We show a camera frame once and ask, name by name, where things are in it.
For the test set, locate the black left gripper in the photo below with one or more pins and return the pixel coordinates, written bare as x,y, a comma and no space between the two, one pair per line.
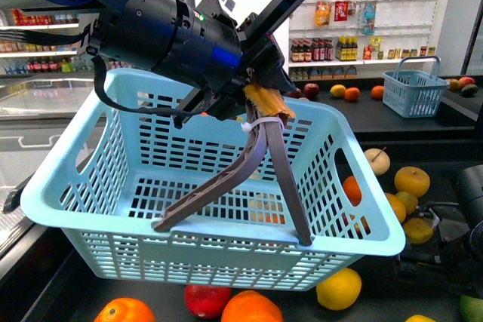
203,47

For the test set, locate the large light blue basket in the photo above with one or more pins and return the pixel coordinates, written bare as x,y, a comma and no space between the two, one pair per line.
140,199

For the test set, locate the yellow lemon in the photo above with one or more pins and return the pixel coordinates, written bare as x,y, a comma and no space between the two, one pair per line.
419,318
340,290
338,91

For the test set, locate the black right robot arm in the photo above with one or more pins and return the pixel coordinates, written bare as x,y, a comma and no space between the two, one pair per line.
452,208

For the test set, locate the blue left robot arm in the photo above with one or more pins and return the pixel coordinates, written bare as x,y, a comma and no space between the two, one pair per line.
105,37

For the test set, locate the white zip tie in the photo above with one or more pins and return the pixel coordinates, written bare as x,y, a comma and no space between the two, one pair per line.
247,127

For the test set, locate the far red apple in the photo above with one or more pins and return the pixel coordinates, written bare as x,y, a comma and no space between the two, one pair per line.
311,91

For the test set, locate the red apple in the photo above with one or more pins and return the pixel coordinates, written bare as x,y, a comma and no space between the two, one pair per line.
311,91
206,302

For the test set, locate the glass freezer chest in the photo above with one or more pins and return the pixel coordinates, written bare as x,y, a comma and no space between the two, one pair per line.
44,94

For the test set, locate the far orange by basket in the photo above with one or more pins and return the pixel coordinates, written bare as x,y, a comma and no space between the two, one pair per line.
377,92

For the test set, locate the small orange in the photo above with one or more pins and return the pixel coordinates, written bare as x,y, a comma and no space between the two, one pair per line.
352,190

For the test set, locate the white pear right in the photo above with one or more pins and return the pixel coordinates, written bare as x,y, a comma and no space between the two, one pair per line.
379,160

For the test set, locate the small blue basket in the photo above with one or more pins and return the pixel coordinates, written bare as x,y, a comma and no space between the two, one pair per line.
413,93

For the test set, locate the yellow brown pear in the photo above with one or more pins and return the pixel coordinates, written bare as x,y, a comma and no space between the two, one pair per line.
412,179

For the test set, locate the yellow orange apple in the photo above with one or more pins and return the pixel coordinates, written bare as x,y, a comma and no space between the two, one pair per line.
397,207

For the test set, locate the red apple left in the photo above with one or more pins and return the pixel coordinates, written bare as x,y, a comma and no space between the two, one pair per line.
206,302

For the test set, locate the olive kiwi upper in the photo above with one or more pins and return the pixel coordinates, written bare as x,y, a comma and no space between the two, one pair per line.
409,200

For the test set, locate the large orange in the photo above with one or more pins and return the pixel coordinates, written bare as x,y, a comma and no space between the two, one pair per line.
250,305

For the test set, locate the orange fruit far left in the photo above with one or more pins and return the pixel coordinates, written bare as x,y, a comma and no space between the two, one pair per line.
126,309

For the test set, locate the green lime front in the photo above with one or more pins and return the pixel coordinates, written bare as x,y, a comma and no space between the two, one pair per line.
471,309

